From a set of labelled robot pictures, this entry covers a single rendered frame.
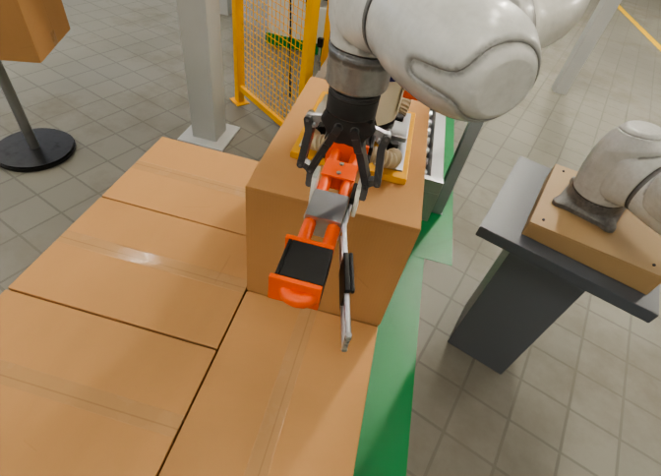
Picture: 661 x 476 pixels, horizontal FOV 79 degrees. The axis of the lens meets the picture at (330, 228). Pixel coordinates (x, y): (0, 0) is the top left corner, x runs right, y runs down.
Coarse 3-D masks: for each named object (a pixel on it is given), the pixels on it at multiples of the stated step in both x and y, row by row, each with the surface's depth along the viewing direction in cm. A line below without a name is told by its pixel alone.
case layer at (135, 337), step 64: (128, 192) 138; (192, 192) 142; (64, 256) 116; (128, 256) 119; (192, 256) 123; (0, 320) 100; (64, 320) 103; (128, 320) 105; (192, 320) 108; (256, 320) 110; (320, 320) 113; (0, 384) 90; (64, 384) 92; (128, 384) 94; (192, 384) 96; (256, 384) 98; (320, 384) 100; (0, 448) 82; (64, 448) 83; (128, 448) 85; (192, 448) 86; (256, 448) 88; (320, 448) 90
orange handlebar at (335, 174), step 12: (408, 96) 102; (336, 156) 77; (324, 168) 73; (336, 168) 73; (348, 168) 74; (324, 180) 71; (336, 180) 75; (348, 180) 72; (348, 192) 70; (300, 228) 63; (312, 228) 63; (336, 228) 63; (324, 240) 61; (336, 240) 62; (288, 288) 54; (288, 300) 53; (300, 300) 53; (312, 300) 53
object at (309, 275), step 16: (288, 240) 58; (304, 240) 58; (288, 256) 56; (304, 256) 56; (320, 256) 57; (288, 272) 54; (304, 272) 54; (320, 272) 55; (272, 288) 55; (304, 288) 53; (320, 288) 53
